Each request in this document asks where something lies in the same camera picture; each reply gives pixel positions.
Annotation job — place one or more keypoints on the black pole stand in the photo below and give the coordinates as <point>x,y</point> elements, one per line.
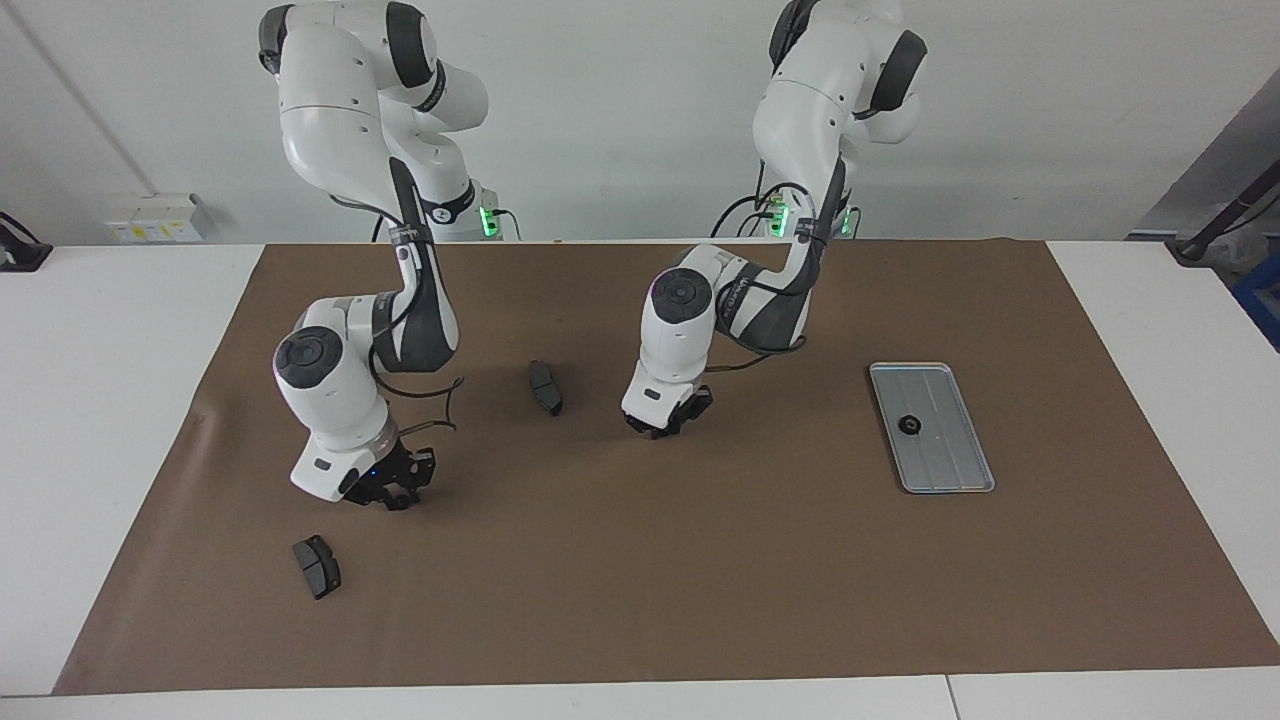
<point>1190,250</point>

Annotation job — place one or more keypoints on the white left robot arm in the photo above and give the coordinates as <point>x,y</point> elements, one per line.
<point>680,340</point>

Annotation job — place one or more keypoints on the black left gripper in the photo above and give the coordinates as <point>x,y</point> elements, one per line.
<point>698,405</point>

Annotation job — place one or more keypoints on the brown table mat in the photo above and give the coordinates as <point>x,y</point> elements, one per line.
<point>650,560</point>

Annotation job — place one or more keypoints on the blue crate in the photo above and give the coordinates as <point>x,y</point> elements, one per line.
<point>1262,300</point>

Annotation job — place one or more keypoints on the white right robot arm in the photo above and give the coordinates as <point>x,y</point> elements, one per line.
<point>330,390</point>

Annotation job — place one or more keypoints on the long grey brake pad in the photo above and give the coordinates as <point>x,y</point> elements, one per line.
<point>546,390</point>

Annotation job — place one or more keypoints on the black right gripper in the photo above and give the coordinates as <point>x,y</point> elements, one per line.
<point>385,475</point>

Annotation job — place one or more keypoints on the short grey brake pad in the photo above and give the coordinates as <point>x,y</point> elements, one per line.
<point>316,566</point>

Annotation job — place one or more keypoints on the black clamp mount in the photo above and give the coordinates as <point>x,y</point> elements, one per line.
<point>20,258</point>

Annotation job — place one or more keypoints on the white wall socket box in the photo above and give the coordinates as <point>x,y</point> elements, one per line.
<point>155,220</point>

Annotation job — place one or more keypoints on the silver metal tray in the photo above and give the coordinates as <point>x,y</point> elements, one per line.
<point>950,460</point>

